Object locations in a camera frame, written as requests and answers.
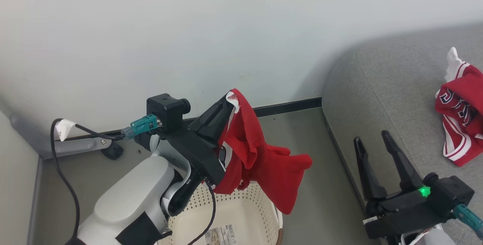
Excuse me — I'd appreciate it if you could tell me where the teal right cable connector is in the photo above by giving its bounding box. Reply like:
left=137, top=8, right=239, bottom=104
left=453, top=204, right=483, bottom=239

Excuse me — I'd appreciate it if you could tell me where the grey fabric sofa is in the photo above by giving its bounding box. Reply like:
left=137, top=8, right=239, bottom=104
left=322, top=22, right=483, bottom=245

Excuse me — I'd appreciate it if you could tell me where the black baseboard strip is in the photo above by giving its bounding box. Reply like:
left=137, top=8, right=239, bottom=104
left=57, top=97, right=322, bottom=142

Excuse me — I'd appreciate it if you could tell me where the teal left cable connector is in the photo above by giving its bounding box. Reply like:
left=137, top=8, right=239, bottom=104
left=121, top=114, right=159, bottom=140

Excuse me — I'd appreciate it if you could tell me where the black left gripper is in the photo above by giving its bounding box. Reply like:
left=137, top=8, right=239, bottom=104
left=162, top=97, right=234, bottom=185

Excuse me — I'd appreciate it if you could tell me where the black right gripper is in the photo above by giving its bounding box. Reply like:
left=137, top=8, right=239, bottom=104
left=354, top=130, right=453, bottom=240

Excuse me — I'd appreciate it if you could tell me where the grey metal partition foot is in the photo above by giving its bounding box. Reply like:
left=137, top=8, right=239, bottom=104
left=11, top=115, right=112, bottom=159

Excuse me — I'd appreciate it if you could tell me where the teal cable connector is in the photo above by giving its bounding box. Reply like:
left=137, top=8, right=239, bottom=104
left=453, top=204, right=483, bottom=239
left=121, top=114, right=159, bottom=140

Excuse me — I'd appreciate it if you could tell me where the black caster wheel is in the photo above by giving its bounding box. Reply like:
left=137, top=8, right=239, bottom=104
left=101, top=142, right=124, bottom=160

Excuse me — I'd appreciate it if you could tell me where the white paper cable tag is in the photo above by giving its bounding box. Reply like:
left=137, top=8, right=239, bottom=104
left=55, top=119, right=76, bottom=142

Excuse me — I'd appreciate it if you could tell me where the plain red shirt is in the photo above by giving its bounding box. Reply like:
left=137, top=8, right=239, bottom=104
left=213, top=88, right=313, bottom=215

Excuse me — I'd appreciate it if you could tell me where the red jersey with white stripes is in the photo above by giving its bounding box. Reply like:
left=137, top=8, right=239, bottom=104
left=435, top=47, right=483, bottom=167

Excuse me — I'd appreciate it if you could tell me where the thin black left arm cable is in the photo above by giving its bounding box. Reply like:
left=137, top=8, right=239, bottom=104
left=50, top=119, right=125, bottom=238
left=187, top=181, right=217, bottom=245

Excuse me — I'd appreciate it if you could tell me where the cream perforated laundry basket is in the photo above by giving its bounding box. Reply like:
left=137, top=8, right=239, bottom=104
left=157, top=180, right=283, bottom=245

